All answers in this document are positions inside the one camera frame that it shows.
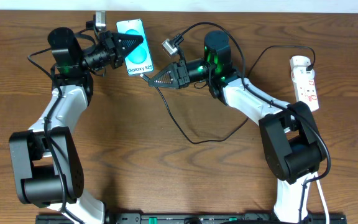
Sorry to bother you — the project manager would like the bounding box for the blue screen smartphone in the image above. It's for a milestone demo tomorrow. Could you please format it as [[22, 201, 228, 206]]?
[[116, 18, 155, 77]]

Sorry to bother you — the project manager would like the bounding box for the black charging cable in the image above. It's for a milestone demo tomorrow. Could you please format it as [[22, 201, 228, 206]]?
[[139, 45, 316, 145]]

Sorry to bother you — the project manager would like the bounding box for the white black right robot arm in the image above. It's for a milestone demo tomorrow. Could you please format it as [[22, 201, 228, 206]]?
[[147, 30, 331, 223]]

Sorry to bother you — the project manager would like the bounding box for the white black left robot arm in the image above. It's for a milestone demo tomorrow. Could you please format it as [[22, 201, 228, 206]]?
[[9, 26, 145, 223]]

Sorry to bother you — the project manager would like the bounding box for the white charger adapter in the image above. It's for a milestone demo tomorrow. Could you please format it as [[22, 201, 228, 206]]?
[[291, 66, 315, 83]]

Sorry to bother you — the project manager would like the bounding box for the white power strip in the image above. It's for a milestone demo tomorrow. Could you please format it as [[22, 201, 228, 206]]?
[[290, 55, 319, 112]]

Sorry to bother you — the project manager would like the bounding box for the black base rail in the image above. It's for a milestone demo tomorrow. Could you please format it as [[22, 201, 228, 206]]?
[[35, 213, 347, 224]]

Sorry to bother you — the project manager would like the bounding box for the white power strip cord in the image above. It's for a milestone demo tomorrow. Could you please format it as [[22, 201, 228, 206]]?
[[314, 172, 331, 224]]

